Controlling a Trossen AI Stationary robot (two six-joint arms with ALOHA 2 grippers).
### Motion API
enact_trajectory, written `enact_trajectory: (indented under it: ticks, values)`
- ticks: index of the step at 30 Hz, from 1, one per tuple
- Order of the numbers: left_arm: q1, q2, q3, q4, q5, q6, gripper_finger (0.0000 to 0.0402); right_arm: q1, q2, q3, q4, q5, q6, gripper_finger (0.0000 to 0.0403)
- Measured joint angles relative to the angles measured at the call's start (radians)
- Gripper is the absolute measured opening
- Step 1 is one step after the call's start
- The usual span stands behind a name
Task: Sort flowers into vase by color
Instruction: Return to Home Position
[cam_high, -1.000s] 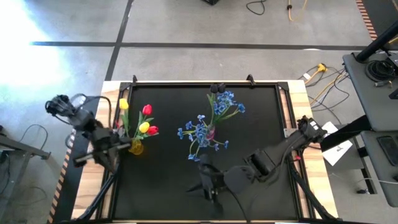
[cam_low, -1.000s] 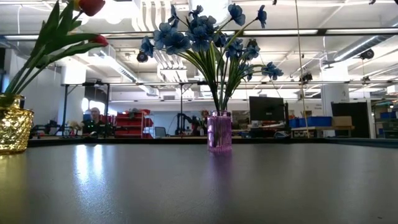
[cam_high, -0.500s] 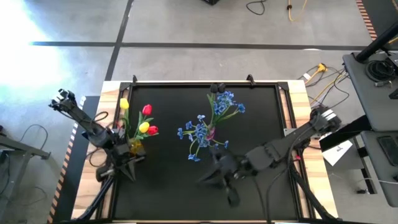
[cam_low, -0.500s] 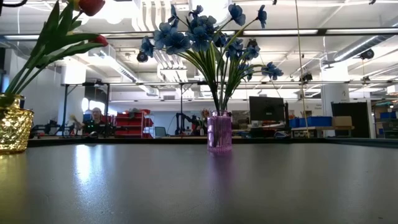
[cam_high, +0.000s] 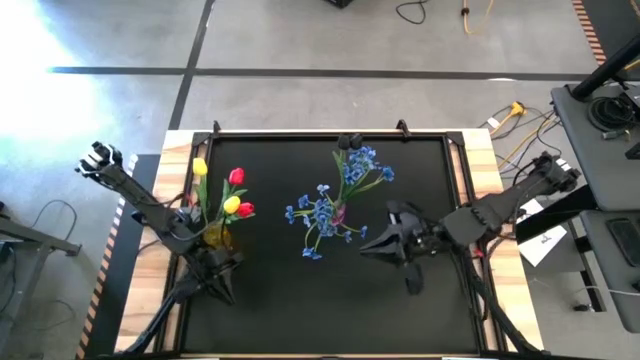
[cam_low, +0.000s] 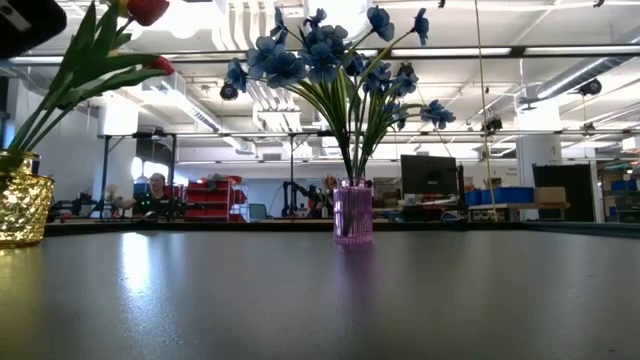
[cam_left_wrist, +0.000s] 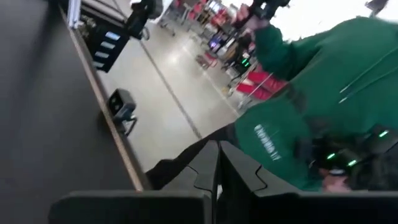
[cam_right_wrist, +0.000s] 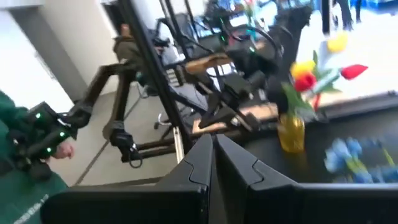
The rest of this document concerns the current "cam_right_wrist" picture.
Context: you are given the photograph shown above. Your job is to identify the wooden side table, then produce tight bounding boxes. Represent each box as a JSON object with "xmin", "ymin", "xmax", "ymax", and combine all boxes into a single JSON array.
[{"xmin": 192, "ymin": 101, "xmax": 281, "ymax": 135}]

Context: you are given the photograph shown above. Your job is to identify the wooden desk top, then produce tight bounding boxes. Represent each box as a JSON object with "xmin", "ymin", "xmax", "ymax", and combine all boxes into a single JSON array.
[{"xmin": 185, "ymin": 52, "xmax": 233, "ymax": 75}]

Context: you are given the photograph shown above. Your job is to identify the person's hand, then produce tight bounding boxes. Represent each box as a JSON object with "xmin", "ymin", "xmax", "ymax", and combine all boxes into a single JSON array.
[{"xmin": 52, "ymin": 141, "xmax": 76, "ymax": 160}]

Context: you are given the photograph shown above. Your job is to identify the yellow artificial tulip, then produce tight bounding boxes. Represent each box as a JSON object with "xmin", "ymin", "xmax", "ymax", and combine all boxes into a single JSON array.
[
  {"xmin": 326, "ymin": 32, "xmax": 349, "ymax": 54},
  {"xmin": 290, "ymin": 60, "xmax": 317, "ymax": 79}
]

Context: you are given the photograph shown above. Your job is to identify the blue artificial flower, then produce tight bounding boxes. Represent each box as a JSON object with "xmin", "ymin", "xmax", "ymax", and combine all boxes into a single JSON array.
[
  {"xmin": 323, "ymin": 136, "xmax": 364, "ymax": 174},
  {"xmin": 353, "ymin": 146, "xmax": 398, "ymax": 184}
]

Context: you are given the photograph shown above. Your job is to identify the gold textured glass vase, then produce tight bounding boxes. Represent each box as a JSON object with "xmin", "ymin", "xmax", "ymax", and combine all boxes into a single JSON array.
[{"xmin": 275, "ymin": 112, "xmax": 306, "ymax": 154}]

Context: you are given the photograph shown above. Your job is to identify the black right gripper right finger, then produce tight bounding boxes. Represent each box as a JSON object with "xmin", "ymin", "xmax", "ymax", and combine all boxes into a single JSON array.
[{"xmin": 215, "ymin": 133, "xmax": 398, "ymax": 224}]

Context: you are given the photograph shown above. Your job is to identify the black frame post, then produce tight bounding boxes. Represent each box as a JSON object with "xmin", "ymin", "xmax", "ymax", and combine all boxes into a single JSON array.
[{"xmin": 119, "ymin": 0, "xmax": 194, "ymax": 155}]

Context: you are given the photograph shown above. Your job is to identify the person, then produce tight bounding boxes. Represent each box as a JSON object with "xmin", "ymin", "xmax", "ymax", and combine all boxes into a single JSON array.
[
  {"xmin": 112, "ymin": 22, "xmax": 144, "ymax": 65},
  {"xmin": 0, "ymin": 90, "xmax": 75, "ymax": 224}
]

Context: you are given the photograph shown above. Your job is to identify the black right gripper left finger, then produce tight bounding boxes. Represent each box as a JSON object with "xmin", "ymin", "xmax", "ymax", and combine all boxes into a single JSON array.
[{"xmin": 39, "ymin": 133, "xmax": 214, "ymax": 224}]

